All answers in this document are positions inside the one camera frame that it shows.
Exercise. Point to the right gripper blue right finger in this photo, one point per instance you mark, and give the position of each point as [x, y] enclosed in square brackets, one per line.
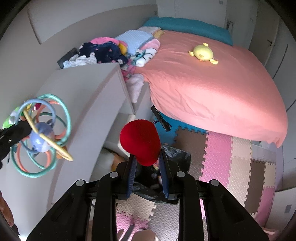
[164, 170]

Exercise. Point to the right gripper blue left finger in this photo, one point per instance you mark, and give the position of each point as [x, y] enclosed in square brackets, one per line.
[131, 174]

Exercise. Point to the red plush ball toy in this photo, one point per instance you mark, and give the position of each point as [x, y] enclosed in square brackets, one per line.
[140, 138]

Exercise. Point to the colourful ring rattle toy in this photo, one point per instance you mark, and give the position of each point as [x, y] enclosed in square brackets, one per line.
[50, 127]

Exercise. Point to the green white plush toy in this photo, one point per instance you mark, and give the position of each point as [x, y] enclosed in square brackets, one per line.
[11, 119]

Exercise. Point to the orange yellow plush toy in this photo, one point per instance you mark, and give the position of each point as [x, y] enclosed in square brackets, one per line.
[116, 160]

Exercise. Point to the pink bed mattress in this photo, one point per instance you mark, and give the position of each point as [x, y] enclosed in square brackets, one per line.
[236, 97]

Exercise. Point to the white crumpled cloth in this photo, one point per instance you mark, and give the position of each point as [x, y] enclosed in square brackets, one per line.
[77, 60]

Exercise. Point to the pink white folded clothes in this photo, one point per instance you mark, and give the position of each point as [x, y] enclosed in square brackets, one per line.
[146, 53]

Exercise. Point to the navy patterned garment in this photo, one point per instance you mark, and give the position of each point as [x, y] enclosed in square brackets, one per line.
[104, 53]

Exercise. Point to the yellow duck plush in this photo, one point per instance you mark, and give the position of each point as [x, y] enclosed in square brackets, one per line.
[203, 53]

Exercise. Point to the light blue folded blanket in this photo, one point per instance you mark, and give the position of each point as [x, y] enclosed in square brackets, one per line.
[134, 39]

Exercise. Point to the teal pillow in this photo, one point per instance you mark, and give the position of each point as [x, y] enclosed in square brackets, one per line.
[192, 27]

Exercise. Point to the black picture frame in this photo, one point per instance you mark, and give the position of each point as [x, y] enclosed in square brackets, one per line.
[66, 57]

